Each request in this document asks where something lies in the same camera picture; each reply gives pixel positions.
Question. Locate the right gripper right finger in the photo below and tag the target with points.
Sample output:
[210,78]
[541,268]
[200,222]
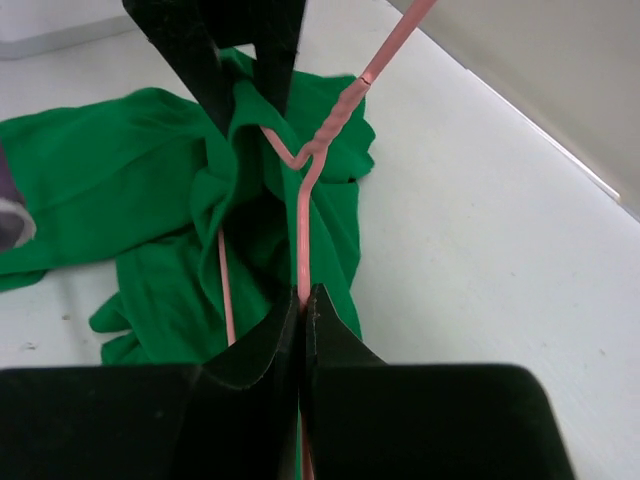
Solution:
[367,419]

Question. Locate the pink wire hanger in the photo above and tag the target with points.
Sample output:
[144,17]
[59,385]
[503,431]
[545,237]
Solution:
[303,240]

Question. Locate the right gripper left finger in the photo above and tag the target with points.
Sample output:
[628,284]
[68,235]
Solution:
[114,422]

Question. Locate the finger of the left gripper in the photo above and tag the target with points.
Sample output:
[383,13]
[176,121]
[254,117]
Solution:
[177,31]
[277,25]

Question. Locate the green t shirt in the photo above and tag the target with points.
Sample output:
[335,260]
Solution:
[148,181]

